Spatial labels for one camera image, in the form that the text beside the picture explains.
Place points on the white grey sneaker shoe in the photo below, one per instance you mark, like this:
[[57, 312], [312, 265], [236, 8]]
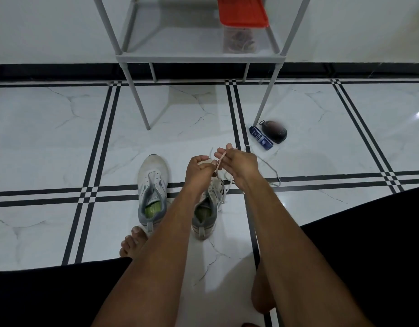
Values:
[[204, 221], [153, 165]]

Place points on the person's left forearm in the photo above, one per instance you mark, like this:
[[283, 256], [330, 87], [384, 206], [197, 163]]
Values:
[[148, 269]]

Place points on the person's left hand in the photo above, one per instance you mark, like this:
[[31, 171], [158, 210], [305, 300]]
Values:
[[197, 177]]

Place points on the black shorts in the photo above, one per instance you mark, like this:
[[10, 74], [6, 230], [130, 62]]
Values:
[[373, 241]]

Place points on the black oval polish bottle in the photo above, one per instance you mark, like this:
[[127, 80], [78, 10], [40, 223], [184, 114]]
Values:
[[276, 132]]

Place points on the clear container with red lid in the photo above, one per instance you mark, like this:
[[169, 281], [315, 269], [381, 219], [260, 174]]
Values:
[[242, 10]]

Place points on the person's right hand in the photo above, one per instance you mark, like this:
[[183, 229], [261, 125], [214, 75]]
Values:
[[242, 166]]

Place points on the person's right leg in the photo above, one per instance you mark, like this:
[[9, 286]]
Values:
[[262, 296]]

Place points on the person's left foot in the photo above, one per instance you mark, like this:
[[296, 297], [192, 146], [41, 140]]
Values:
[[134, 243]]

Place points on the grey metal shelf rack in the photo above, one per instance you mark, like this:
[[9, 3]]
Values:
[[196, 58]]

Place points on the clear box with red lid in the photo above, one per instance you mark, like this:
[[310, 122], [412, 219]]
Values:
[[240, 40]]

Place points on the person's right forearm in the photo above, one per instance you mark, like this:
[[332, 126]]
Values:
[[305, 262]]

